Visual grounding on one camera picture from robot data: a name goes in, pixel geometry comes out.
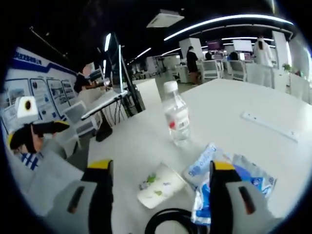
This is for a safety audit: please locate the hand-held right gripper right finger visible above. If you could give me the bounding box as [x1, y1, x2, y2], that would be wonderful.
[209, 160, 276, 234]

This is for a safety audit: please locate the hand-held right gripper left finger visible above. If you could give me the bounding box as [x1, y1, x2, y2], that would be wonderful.
[46, 159, 114, 234]

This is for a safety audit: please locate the small blue printed packet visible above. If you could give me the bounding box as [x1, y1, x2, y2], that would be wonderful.
[232, 154, 278, 199]

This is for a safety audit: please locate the white paper cup item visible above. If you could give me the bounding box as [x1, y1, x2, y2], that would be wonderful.
[136, 162, 187, 210]

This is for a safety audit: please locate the black cable item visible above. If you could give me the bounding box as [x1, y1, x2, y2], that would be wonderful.
[144, 207, 211, 234]

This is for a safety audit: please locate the clear plastic water bottle item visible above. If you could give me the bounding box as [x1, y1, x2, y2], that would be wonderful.
[161, 80, 192, 147]

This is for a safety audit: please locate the person's left hand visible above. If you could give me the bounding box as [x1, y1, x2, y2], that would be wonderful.
[32, 133, 50, 153]

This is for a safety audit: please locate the white chair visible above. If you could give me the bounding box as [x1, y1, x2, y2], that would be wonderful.
[61, 100, 98, 150]

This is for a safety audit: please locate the white side desk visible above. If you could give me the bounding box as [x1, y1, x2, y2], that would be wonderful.
[81, 89, 129, 120]

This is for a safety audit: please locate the white power strip in table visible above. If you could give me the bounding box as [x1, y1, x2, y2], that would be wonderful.
[240, 111, 299, 142]

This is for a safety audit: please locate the monitor on black stand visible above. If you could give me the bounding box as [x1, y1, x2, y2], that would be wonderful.
[104, 33, 146, 142]

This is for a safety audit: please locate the white table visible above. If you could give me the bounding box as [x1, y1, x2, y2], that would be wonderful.
[86, 78, 312, 234]

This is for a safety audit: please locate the ceiling air vent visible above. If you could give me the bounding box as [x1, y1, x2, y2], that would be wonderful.
[146, 9, 185, 29]

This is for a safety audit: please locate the ceiling light strip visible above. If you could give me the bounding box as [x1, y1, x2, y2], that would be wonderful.
[163, 14, 295, 41]

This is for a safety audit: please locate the wall poster board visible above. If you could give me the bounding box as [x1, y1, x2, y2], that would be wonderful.
[3, 47, 78, 125]

